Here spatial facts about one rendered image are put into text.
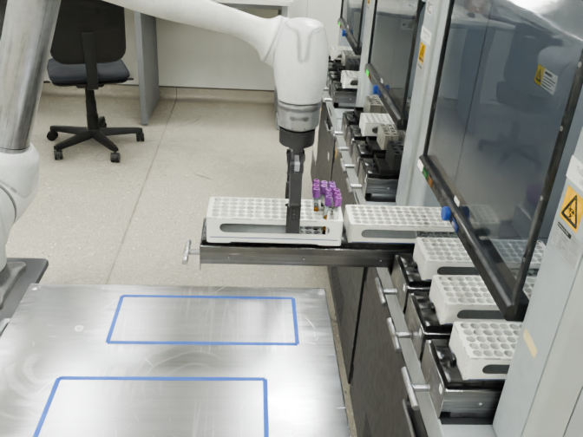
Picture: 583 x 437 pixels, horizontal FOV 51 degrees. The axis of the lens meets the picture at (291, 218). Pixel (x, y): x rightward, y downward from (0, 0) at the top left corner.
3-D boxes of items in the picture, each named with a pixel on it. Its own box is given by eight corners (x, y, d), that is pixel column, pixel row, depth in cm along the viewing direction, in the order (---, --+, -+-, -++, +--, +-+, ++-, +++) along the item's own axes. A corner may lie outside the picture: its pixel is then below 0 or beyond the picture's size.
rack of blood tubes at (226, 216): (337, 224, 143) (339, 200, 141) (341, 245, 135) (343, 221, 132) (210, 219, 142) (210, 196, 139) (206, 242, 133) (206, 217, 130)
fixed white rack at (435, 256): (534, 263, 144) (541, 240, 141) (553, 287, 135) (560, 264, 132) (410, 259, 142) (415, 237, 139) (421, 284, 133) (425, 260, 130)
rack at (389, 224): (457, 229, 156) (461, 207, 153) (468, 249, 148) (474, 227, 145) (342, 225, 154) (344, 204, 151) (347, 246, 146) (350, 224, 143)
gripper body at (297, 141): (278, 117, 130) (277, 158, 134) (279, 132, 122) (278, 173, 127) (314, 119, 130) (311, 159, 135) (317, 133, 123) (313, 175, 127)
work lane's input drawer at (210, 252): (463, 248, 162) (470, 218, 157) (480, 277, 149) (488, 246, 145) (186, 241, 157) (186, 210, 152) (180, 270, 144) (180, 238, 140)
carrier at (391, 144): (398, 173, 181) (402, 154, 178) (392, 173, 181) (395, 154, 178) (391, 158, 191) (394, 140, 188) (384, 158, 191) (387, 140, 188)
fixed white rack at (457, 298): (562, 301, 131) (571, 277, 128) (585, 331, 122) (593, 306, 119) (427, 298, 129) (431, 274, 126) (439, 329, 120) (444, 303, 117)
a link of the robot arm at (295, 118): (277, 105, 119) (275, 133, 122) (323, 107, 120) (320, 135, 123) (276, 91, 127) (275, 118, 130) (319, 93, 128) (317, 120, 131)
